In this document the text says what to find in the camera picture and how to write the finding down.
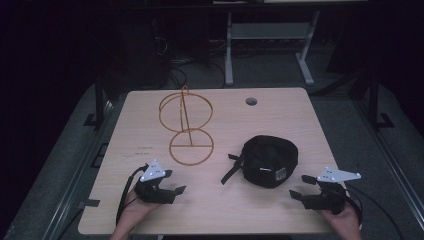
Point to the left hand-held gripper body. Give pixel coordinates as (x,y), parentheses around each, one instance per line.
(156,195)

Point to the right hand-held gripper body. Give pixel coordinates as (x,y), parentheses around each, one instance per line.
(328,198)

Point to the black cap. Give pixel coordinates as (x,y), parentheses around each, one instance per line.
(270,163)

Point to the person's left hand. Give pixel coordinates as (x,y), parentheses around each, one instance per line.
(136,211)

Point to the person's right hand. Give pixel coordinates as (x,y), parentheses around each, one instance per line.
(346,220)

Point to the black tape strip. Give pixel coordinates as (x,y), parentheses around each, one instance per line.
(89,203)

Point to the grey metal stand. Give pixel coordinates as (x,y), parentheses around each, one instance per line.
(266,30)

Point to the grey metal floor rail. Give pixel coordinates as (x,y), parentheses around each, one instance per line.
(80,173)
(393,166)

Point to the black metal post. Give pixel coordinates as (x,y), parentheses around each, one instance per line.
(374,100)
(99,100)

